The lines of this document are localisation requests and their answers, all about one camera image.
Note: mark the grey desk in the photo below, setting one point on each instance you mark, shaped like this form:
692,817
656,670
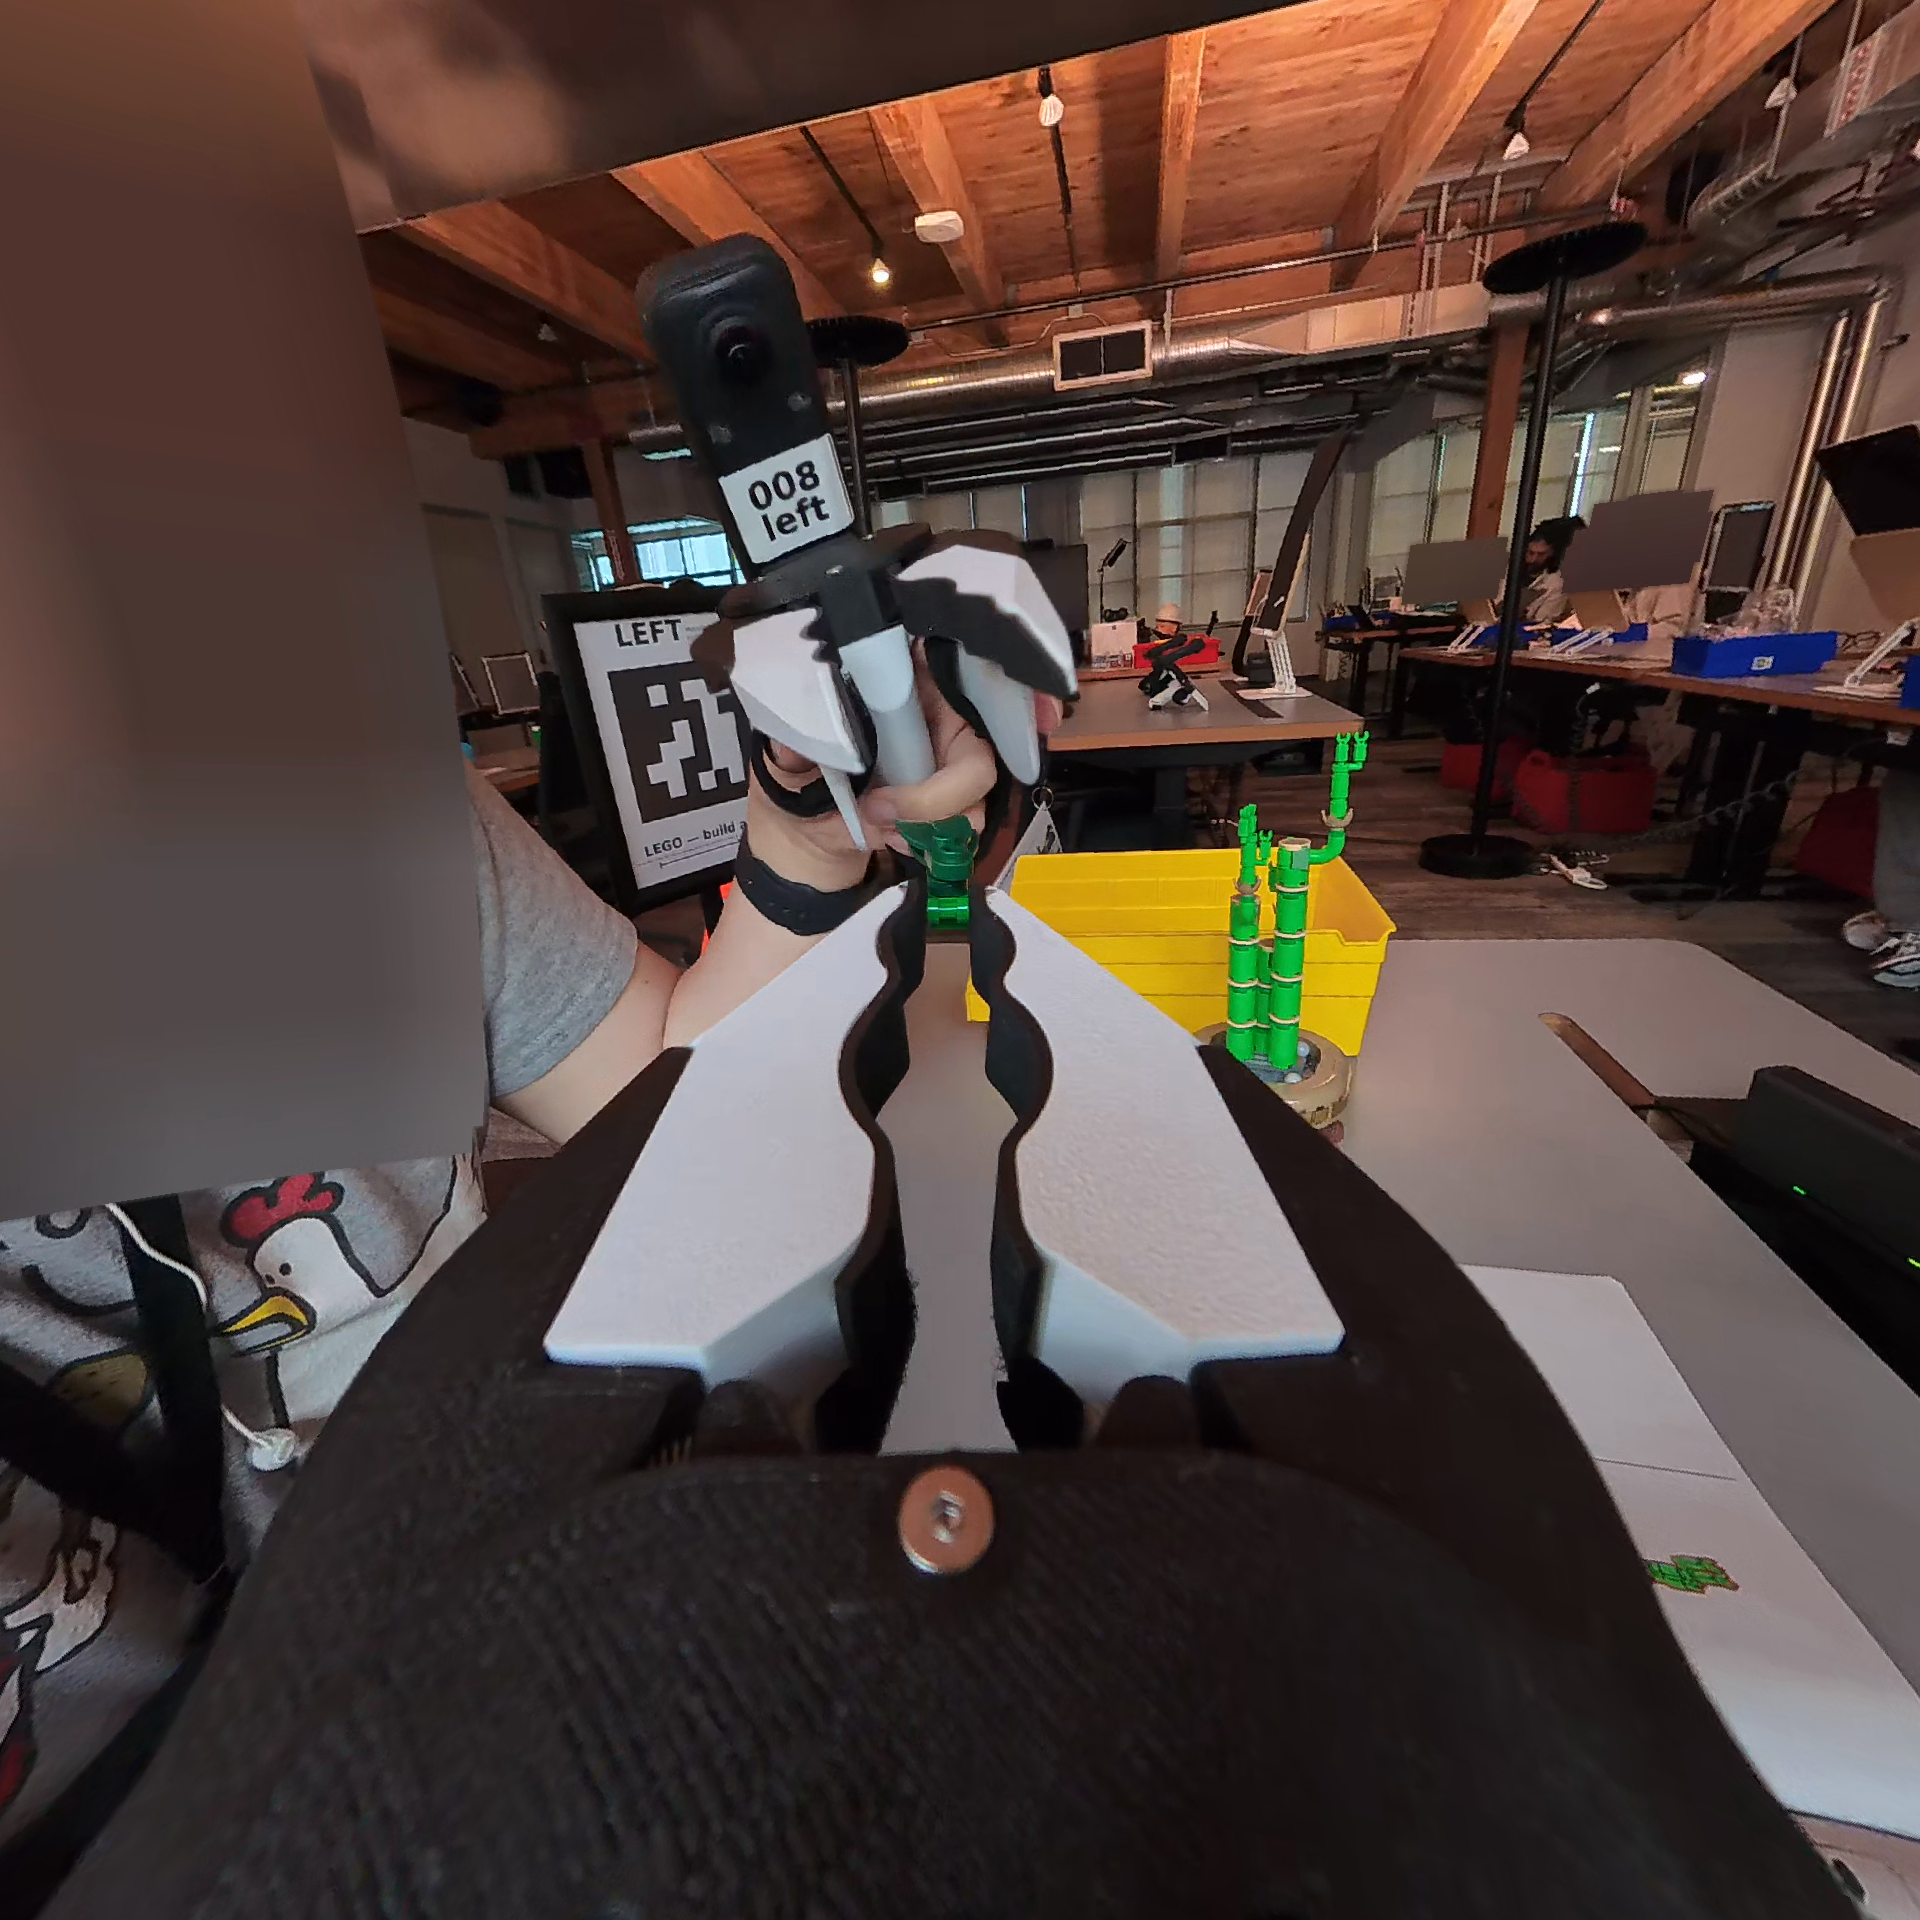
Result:
1200,728

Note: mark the white tablet stand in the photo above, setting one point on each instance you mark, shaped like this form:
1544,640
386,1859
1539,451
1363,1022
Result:
1275,638

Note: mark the dark monitor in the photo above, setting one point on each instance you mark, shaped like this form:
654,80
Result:
1875,481

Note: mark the green lego piece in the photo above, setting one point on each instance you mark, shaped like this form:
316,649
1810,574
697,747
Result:
944,885

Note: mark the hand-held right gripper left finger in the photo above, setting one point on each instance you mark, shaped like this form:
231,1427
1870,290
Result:
720,1200

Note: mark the tall black disc stand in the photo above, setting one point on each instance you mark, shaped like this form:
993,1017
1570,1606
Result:
1553,375

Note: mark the person's left hand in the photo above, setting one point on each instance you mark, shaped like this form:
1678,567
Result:
960,765

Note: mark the blue bin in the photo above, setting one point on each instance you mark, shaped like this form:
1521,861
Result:
1755,655

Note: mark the marker sign board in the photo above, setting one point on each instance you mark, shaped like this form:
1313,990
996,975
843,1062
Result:
662,734

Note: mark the red bag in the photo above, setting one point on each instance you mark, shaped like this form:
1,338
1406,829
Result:
1582,795
1476,768

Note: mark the white hang tag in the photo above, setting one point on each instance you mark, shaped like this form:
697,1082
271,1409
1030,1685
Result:
1060,858

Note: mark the long wooden desk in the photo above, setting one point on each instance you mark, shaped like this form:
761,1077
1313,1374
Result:
1650,682

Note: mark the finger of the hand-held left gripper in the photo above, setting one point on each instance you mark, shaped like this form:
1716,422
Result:
780,682
1003,608

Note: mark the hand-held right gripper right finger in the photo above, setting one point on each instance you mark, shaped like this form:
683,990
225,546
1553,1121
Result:
1171,1200

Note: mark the ceiling air vent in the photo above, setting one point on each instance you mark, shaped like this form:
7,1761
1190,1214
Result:
1102,354

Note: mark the black box with green light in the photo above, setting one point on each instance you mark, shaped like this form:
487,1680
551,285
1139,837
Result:
1828,1154

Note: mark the small toy robot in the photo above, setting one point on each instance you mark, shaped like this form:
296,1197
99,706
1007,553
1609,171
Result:
1177,662

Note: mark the person's left forearm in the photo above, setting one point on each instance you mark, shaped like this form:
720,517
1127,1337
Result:
720,983

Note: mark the short black disc stand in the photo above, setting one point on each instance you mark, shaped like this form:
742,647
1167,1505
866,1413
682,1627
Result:
857,342

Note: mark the green bamboo lego model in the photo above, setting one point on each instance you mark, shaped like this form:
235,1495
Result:
1252,961

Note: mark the yellow plastic bin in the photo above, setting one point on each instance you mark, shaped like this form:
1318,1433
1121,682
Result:
1140,914

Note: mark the white instruction booklet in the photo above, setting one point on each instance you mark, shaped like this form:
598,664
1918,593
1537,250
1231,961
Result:
1724,1515

